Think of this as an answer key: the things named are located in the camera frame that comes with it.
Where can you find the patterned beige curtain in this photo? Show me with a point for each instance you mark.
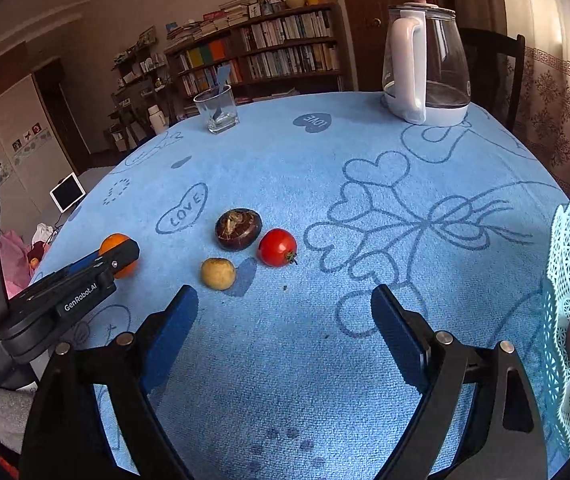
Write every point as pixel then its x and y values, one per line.
pixel 565 85

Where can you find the narrow cluttered wooden shelf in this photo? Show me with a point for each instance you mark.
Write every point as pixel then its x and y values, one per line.
pixel 137 85

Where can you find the white thermos bottle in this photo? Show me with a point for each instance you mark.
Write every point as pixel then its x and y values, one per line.
pixel 153 116

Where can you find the red tomato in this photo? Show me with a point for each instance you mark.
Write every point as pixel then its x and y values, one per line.
pixel 277 247

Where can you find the tan longan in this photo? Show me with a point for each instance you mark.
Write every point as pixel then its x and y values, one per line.
pixel 218 273

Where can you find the white wardrobe with stickers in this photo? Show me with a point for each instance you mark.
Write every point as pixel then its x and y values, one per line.
pixel 10 130

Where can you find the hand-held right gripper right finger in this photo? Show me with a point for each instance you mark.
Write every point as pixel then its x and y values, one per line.
pixel 397 330

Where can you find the clear drinking glass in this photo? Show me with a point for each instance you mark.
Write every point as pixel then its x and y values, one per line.
pixel 216 112

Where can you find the blue printed tablecloth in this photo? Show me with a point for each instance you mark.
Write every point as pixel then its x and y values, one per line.
pixel 315 200

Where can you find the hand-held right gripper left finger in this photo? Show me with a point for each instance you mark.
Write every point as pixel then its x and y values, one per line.
pixel 170 345

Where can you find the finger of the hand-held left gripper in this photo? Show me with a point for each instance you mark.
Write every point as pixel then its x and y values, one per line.
pixel 122 254

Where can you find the person's left forearm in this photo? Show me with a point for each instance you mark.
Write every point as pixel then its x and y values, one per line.
pixel 5 420

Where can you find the blue spoon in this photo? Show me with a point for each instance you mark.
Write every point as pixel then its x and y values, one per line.
pixel 222 77

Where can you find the dark wooden chair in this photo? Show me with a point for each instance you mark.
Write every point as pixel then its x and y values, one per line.
pixel 495 70

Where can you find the white crumpled bag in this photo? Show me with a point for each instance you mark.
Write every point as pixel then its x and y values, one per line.
pixel 42 234

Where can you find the wide wooden bookshelf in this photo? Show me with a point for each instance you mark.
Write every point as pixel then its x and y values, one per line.
pixel 285 55

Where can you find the beige bowl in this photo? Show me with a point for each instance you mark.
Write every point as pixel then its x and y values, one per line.
pixel 294 2

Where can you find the pink cloth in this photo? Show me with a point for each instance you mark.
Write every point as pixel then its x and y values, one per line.
pixel 12 247

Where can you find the stack of books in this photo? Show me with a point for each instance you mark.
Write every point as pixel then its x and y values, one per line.
pixel 210 22

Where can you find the orange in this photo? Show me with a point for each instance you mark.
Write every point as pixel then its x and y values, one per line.
pixel 112 242

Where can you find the white tablet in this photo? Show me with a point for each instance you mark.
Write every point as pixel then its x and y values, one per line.
pixel 67 192

